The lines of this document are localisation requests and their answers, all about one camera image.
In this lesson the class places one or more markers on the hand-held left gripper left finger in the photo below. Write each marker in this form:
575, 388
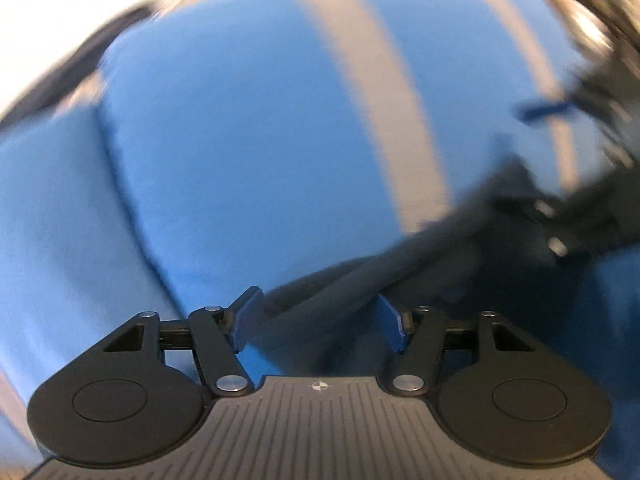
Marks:
245, 320

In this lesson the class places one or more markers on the blue striped pillow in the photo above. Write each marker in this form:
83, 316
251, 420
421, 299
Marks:
240, 135
65, 240

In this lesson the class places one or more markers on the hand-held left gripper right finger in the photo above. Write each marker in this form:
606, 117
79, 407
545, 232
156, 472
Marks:
390, 322

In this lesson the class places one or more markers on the blue fleece jacket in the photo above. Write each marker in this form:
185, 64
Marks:
350, 285

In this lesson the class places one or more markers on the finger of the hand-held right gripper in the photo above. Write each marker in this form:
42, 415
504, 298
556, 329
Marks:
545, 112
525, 195

